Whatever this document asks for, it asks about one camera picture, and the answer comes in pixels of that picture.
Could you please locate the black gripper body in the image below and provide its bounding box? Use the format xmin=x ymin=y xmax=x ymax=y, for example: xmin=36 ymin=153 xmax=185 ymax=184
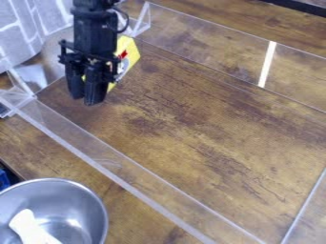
xmin=58 ymin=6 xmax=123 ymax=84

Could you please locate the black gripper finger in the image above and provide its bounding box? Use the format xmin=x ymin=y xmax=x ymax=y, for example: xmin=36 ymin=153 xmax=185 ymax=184
xmin=85 ymin=66 xmax=109 ymax=106
xmin=66 ymin=62 xmax=85 ymax=99

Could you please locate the yellow butter box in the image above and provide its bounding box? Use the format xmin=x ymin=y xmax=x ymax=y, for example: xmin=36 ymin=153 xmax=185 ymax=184
xmin=82 ymin=35 xmax=141 ymax=94

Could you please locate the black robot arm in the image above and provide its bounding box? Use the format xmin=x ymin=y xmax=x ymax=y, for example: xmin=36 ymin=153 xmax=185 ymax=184
xmin=59 ymin=0 xmax=121 ymax=106

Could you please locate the grey brick pattern cloth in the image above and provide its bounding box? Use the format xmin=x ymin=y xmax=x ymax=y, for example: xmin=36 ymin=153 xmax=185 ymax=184
xmin=0 ymin=0 xmax=74 ymax=73

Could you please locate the blue object at edge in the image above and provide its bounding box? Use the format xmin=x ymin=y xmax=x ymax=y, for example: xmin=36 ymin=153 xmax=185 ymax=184
xmin=0 ymin=169 xmax=11 ymax=191

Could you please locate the steel bowl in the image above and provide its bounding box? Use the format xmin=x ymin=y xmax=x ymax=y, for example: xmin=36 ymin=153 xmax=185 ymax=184
xmin=0 ymin=178 xmax=109 ymax=244

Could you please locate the black cable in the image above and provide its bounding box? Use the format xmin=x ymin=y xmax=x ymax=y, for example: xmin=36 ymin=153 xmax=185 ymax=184
xmin=111 ymin=5 xmax=131 ymax=34

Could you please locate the clear acrylic enclosure wall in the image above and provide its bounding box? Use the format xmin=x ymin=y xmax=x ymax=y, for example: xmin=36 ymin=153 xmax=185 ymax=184
xmin=0 ymin=0 xmax=326 ymax=244

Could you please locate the white handle in bowl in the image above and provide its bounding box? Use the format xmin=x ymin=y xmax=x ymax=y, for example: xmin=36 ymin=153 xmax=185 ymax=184
xmin=10 ymin=209 xmax=63 ymax=244

